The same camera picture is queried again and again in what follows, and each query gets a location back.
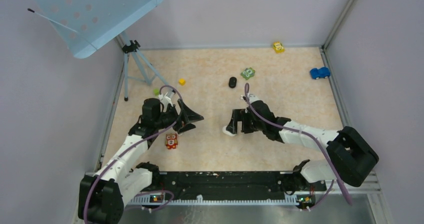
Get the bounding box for red owl toy block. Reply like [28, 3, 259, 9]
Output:
[165, 133, 178, 150]

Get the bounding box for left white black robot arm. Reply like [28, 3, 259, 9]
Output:
[77, 97, 204, 224]

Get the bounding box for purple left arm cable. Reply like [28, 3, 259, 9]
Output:
[82, 84, 184, 224]

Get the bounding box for small green block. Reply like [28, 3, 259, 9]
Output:
[153, 89, 160, 96]

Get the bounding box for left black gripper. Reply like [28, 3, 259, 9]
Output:
[154, 98, 203, 134]

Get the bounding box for light blue tripod stand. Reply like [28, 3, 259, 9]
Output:
[118, 31, 169, 102]

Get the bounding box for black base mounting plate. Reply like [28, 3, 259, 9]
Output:
[143, 171, 327, 201]

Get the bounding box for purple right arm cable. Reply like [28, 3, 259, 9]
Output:
[243, 82, 354, 206]

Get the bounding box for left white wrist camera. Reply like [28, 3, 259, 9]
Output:
[158, 91, 175, 109]

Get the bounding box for black earbud charging case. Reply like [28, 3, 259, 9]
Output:
[228, 76, 238, 89]

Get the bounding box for aluminium frame rail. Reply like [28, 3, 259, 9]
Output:
[71, 172, 382, 224]

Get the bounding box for green owl toy block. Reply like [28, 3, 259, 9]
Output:
[240, 67, 256, 81]

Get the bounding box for blue toy car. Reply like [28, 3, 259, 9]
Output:
[309, 67, 331, 80]

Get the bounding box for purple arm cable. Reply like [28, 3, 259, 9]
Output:
[243, 82, 354, 206]
[82, 84, 184, 224]

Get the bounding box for light blue perforated board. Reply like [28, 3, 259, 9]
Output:
[35, 0, 163, 59]

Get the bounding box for small yellow cube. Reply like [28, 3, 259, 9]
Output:
[178, 78, 186, 86]

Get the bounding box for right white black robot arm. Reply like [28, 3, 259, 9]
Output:
[222, 100, 380, 190]

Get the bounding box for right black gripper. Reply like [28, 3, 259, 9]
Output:
[226, 108, 265, 134]

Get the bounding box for white earbud charging case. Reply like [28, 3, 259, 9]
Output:
[222, 126, 236, 137]

